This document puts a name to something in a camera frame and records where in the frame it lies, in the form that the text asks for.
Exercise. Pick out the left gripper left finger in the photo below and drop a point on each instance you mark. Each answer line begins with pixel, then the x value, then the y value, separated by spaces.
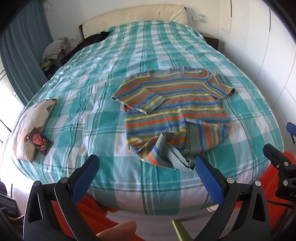
pixel 40 221

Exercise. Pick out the photo booklet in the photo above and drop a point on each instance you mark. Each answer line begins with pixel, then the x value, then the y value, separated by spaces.
pixel 40 141

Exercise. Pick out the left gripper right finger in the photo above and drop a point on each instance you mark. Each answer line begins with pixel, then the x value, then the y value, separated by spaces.
pixel 252 222

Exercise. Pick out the teal curtain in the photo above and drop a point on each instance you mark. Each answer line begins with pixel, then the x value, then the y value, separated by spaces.
pixel 22 47

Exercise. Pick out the striped knit sweater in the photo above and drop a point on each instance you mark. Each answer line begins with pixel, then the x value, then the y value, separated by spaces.
pixel 175 114

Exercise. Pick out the patterned cushion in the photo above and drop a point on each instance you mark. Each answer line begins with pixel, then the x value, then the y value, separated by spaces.
pixel 35 116

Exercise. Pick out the person's left hand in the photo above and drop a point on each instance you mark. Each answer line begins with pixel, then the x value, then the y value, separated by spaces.
pixel 120 232

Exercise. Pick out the green object at bottom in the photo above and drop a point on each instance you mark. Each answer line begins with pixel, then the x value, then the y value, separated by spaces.
pixel 181 232

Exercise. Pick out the pile of clothes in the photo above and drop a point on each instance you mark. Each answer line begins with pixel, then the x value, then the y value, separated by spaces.
pixel 54 53

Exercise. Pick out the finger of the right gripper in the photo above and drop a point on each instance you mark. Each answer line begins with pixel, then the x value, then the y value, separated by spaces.
pixel 291 129

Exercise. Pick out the wall socket panel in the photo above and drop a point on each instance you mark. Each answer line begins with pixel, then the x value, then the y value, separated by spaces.
pixel 200 18

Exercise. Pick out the dark nightstand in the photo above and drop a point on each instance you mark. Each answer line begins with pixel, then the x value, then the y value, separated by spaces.
pixel 210 40

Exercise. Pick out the black garment on bed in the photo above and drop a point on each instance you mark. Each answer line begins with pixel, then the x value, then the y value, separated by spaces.
pixel 89 41

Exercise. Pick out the cream padded headboard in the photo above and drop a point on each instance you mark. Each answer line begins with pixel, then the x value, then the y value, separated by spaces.
pixel 151 12

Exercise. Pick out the white wardrobe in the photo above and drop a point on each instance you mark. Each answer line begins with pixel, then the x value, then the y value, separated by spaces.
pixel 254 38

